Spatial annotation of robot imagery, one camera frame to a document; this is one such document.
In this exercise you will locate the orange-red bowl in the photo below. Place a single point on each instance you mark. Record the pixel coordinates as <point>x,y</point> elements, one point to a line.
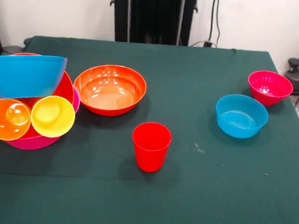
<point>110,91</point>
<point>66,86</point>

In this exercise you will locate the yellow cup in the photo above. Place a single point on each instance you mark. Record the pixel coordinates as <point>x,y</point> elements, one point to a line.
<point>52,118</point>

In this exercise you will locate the large blue bowl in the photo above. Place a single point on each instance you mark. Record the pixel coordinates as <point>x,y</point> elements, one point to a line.
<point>22,76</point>

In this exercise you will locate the orange cup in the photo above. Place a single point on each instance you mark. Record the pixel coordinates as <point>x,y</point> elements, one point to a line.
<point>1,120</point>

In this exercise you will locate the red cup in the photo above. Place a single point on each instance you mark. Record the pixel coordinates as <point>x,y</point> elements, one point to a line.
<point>150,152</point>

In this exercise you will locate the small blue bowl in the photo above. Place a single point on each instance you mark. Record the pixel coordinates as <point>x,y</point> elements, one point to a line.
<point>241,112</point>

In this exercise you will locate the dark green tablecloth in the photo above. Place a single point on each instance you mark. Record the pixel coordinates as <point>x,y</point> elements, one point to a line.
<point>143,205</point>

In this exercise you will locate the large pink bowl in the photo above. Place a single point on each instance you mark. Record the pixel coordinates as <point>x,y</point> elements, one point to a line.
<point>35,144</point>

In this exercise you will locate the small magenta bowl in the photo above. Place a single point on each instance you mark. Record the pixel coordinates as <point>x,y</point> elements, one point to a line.
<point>267,95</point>

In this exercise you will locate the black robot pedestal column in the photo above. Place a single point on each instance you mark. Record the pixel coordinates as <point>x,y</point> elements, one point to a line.
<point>155,16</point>

